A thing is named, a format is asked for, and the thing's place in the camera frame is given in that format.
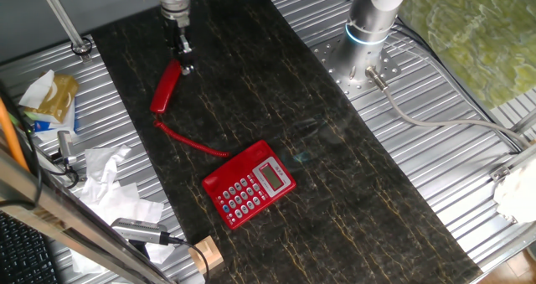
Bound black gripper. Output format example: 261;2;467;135
166;22;197;76

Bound red telephone handset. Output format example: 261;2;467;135
149;59;183;115

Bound red telephone cord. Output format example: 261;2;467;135
152;119;232;158

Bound red telephone base with keypad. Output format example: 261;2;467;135
201;139;297;230

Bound yellow tissue box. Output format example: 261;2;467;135
35;73;80;125

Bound metal tripod pole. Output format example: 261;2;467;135
35;0;94;64

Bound crumpled white tissue paper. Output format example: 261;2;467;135
70;144;177;276

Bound blue white tissue pack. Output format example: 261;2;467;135
23;99;79;142

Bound white tissue sheet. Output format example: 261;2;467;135
18;69;56;110

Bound wooden block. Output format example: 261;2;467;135
188;235;225;276

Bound orange tube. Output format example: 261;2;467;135
0;97;30;173

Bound black marble pattern mat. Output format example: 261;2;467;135
90;0;483;284

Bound black keyboard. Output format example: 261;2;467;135
0;211;60;284

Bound green marbled mat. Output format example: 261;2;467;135
397;0;536;109

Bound white crumpled cloth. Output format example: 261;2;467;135
492;157;536;225

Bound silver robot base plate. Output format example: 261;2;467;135
312;34;403;101

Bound small silver camera device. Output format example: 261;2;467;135
56;130;80;167

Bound silver ribbed camera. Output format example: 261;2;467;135
111;217;172;246

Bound black camera cable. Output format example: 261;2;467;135
167;235;210;279

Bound black hanging cable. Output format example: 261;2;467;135
0;80;44;212

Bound metal frame bar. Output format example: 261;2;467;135
0;147;177;284

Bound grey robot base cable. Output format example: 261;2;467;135
364;65;532;150

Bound metal corner bracket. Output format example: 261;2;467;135
488;164;513;183

